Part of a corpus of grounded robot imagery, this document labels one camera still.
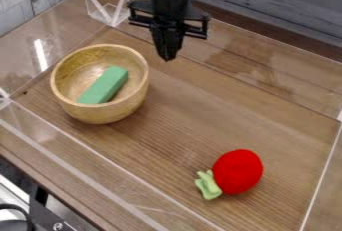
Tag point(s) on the black table leg bracket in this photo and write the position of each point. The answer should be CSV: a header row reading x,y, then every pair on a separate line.
x,y
46,220

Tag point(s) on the brown wooden bowl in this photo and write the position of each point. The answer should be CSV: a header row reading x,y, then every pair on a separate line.
x,y
77,72

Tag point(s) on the red plush strawberry toy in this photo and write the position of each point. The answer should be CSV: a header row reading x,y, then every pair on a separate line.
x,y
236,173

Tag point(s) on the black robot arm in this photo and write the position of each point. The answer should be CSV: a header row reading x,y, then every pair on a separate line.
x,y
172,20

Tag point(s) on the clear acrylic corner bracket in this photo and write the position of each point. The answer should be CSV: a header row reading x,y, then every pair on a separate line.
x,y
110,14

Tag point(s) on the clear acrylic tray wall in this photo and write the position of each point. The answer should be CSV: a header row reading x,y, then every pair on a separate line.
x,y
110,196

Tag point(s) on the green foam block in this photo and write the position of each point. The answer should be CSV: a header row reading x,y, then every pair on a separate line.
x,y
106,86

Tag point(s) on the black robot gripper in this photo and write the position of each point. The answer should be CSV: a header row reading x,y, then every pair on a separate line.
x,y
176,15

